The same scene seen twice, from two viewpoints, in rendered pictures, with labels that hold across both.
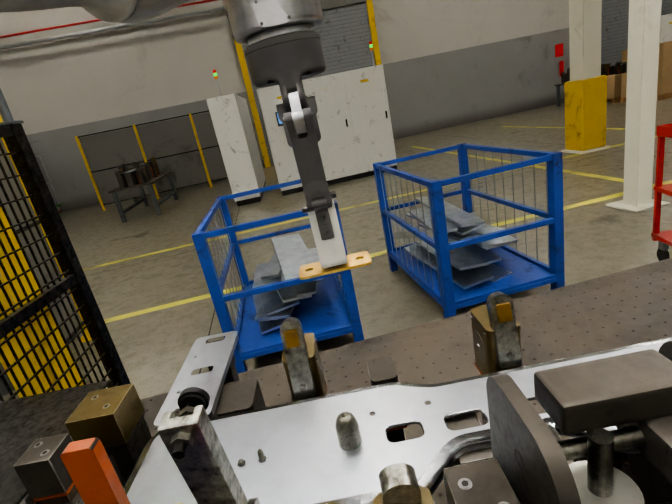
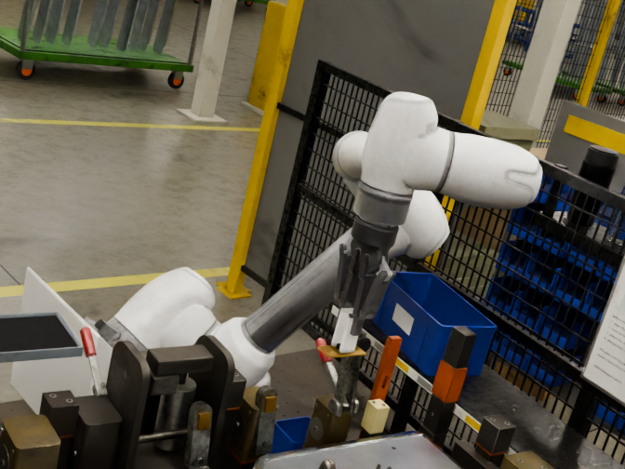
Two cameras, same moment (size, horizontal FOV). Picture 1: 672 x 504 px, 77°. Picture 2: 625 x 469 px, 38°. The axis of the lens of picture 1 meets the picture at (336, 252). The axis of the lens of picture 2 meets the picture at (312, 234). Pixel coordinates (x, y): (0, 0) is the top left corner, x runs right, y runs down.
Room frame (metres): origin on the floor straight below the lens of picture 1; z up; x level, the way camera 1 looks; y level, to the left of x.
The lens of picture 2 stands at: (1.53, -0.97, 1.94)
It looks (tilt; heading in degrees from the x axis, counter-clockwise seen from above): 18 degrees down; 141
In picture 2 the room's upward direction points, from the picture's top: 14 degrees clockwise
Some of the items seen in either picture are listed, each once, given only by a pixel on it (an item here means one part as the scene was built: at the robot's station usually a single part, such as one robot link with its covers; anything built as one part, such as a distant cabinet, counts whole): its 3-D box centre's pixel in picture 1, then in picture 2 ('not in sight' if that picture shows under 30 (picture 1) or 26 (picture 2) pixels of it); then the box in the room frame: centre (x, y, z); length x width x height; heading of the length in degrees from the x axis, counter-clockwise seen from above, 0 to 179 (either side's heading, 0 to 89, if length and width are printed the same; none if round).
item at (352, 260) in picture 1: (333, 261); (342, 348); (0.46, 0.00, 1.27); 0.08 x 0.04 x 0.01; 90
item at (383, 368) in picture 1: (392, 427); not in sight; (0.66, -0.04, 0.84); 0.10 x 0.05 x 0.29; 179
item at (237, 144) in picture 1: (237, 137); not in sight; (9.33, 1.54, 1.22); 2.40 x 0.54 x 2.45; 3
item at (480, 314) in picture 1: (497, 392); not in sight; (0.66, -0.25, 0.87); 0.12 x 0.07 x 0.35; 179
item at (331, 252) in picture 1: (327, 236); (343, 327); (0.45, 0.01, 1.31); 0.03 x 0.01 x 0.07; 90
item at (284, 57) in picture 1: (292, 87); (370, 245); (0.45, 0.01, 1.47); 0.08 x 0.07 x 0.09; 0
